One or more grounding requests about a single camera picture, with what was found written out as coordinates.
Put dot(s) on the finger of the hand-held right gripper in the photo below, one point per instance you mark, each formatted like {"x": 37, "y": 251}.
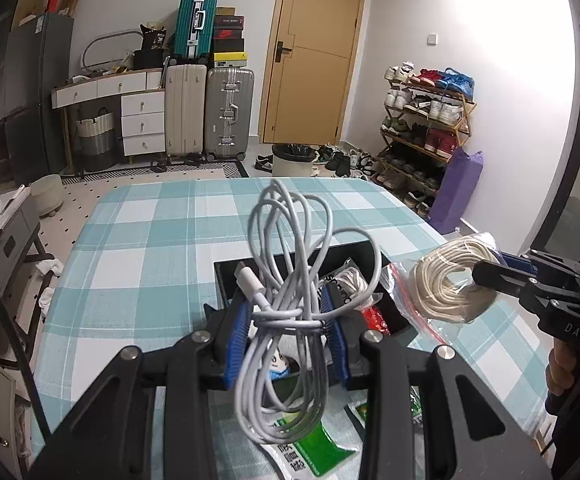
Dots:
{"x": 495, "y": 275}
{"x": 515, "y": 261}

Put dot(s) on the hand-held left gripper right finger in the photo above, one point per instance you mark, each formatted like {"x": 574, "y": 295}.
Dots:
{"x": 337, "y": 345}

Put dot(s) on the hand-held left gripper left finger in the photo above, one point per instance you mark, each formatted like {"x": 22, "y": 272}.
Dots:
{"x": 235, "y": 345}

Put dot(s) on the red and white packet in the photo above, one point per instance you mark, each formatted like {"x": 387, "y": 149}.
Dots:
{"x": 374, "y": 320}

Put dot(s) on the black cardboard box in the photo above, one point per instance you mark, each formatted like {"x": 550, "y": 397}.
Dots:
{"x": 394, "y": 312}

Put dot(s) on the person's right hand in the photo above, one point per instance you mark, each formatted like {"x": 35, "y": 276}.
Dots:
{"x": 562, "y": 375}

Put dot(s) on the cartoon print packet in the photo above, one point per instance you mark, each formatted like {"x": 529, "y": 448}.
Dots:
{"x": 280, "y": 365}

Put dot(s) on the green and white packet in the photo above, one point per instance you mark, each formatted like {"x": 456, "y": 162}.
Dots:
{"x": 315, "y": 447}
{"x": 357, "y": 412}

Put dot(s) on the purple bag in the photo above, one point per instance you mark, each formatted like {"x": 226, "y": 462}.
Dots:
{"x": 455, "y": 190}

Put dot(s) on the teal checked tablecloth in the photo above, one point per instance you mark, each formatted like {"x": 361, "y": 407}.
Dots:
{"x": 144, "y": 260}

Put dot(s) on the wooden shoe rack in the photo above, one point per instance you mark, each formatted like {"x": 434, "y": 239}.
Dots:
{"x": 465, "y": 120}

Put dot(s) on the rows of shoes on rack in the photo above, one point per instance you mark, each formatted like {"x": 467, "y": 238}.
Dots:
{"x": 420, "y": 110}

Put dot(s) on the pile of floor shoes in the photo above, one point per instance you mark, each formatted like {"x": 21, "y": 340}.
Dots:
{"x": 340, "y": 160}

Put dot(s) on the white bin with black liner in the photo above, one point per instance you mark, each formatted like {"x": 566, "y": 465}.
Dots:
{"x": 292, "y": 162}

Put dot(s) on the white cloth on floor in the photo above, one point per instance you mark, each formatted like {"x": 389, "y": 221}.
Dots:
{"x": 49, "y": 280}

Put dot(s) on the silver suitcase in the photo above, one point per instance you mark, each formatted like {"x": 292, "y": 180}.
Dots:
{"x": 227, "y": 110}

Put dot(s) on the white dressing desk with drawers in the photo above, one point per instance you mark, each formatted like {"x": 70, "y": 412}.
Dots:
{"x": 139, "y": 125}

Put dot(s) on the white round stool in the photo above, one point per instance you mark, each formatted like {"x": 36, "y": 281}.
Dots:
{"x": 47, "y": 195}

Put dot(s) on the beige suitcase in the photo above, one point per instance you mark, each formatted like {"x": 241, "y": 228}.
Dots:
{"x": 184, "y": 110}

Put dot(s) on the grey side table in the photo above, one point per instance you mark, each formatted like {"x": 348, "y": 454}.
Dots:
{"x": 4, "y": 255}

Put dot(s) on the grey and white laundry basket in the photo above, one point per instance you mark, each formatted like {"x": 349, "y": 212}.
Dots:
{"x": 94, "y": 140}

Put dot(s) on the tan wooden door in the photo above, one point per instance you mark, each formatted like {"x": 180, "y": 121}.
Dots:
{"x": 310, "y": 85}

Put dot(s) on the yellow and black shoe box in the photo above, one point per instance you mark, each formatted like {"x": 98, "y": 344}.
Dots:
{"x": 229, "y": 59}

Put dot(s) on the black storage box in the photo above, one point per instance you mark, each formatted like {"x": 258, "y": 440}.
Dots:
{"x": 148, "y": 59}

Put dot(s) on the black shoe box red logo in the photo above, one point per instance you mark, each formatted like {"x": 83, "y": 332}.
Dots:
{"x": 228, "y": 33}

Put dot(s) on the black paper bag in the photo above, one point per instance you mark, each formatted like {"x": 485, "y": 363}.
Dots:
{"x": 153, "y": 37}

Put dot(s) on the oval mirror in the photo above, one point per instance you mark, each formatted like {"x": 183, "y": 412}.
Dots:
{"x": 109, "y": 50}

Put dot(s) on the teal suitcase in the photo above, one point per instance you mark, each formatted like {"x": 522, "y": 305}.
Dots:
{"x": 189, "y": 25}

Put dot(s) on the grey refrigerator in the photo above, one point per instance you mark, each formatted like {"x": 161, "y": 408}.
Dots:
{"x": 39, "y": 85}

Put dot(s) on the brown cardboard shoe box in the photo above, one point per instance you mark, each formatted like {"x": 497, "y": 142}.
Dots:
{"x": 225, "y": 11}

